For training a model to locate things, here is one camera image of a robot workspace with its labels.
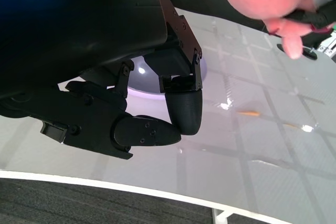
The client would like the lavender round plate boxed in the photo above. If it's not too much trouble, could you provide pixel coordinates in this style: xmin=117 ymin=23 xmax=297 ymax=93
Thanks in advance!
xmin=104 ymin=55 xmax=209 ymax=101

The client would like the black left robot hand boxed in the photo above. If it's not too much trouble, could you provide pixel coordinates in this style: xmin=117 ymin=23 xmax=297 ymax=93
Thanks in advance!
xmin=0 ymin=0 xmax=204 ymax=161

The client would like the white table leg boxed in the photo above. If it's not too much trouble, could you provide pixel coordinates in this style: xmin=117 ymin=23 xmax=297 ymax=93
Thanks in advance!
xmin=213 ymin=207 xmax=232 ymax=224

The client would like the small orange scrap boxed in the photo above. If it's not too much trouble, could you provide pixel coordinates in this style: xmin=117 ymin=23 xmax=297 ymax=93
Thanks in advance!
xmin=237 ymin=110 xmax=261 ymax=117

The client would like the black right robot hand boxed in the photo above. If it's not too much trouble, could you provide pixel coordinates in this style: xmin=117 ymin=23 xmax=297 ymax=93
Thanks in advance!
xmin=285 ymin=0 xmax=336 ymax=31

